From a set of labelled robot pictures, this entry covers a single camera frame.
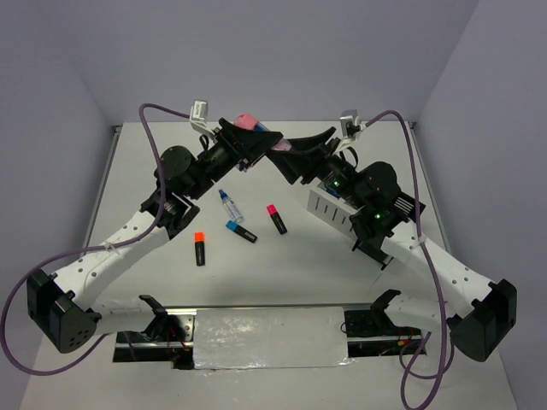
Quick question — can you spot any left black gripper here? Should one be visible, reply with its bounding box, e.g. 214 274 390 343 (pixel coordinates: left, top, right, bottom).
186 118 282 201

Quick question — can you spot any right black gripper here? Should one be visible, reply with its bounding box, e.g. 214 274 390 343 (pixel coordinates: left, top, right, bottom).
266 126 366 208

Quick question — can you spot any pink cap crayon tube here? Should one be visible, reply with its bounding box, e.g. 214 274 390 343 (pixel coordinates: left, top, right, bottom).
233 113 293 154

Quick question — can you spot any clear blue-cap spray bottle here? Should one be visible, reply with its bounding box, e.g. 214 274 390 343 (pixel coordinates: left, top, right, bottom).
218 189 244 223

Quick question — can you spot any blue cap black highlighter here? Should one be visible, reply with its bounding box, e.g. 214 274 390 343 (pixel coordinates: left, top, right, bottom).
226 220 257 243

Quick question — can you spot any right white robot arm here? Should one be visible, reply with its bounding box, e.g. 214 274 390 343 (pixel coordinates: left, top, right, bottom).
267 129 517 362

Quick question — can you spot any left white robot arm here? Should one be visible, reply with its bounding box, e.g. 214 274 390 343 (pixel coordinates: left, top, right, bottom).
26 119 283 354

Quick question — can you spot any white slotted organizer box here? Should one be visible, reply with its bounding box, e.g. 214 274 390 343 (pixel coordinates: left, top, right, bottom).
307 186 357 242

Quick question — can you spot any pink cap black highlighter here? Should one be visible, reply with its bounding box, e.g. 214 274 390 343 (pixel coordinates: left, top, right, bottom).
267 204 287 235

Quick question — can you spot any orange cap black highlighter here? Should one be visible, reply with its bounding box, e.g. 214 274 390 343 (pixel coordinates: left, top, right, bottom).
194 231 206 267

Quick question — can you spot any silver foil-covered panel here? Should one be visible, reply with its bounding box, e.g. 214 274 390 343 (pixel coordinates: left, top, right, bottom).
193 307 350 370

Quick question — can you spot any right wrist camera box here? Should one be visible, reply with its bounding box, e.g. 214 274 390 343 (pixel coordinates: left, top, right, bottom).
337 109 366 152

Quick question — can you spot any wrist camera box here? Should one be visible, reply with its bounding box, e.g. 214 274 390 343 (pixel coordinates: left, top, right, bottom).
189 100 213 137
337 109 366 152

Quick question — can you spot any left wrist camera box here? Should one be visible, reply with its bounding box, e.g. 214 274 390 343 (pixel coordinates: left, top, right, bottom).
189 100 213 137

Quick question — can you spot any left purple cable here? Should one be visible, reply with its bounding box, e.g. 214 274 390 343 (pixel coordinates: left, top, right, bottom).
0 102 193 377

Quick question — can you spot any purple cable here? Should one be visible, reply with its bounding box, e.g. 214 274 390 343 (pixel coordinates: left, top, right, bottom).
0 102 193 377
362 109 455 409

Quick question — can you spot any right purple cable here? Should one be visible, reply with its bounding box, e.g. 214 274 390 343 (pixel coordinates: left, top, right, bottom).
362 109 455 409

